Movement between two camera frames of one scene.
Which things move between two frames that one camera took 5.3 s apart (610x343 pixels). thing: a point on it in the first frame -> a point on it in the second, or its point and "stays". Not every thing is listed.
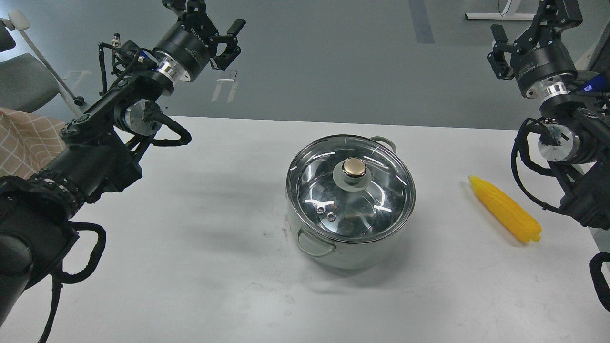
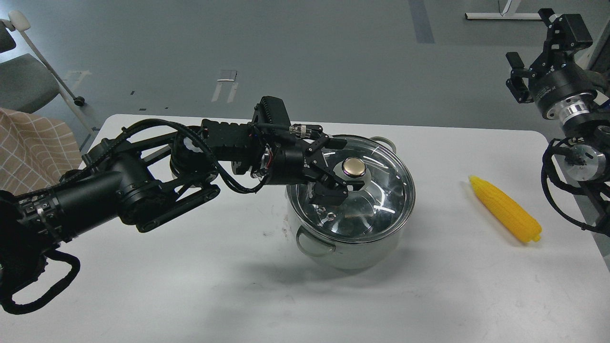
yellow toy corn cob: x=519 y=223 stays
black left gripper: x=188 y=46 -> x=283 y=165
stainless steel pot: x=359 y=255 stays
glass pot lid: x=350 y=188 stays
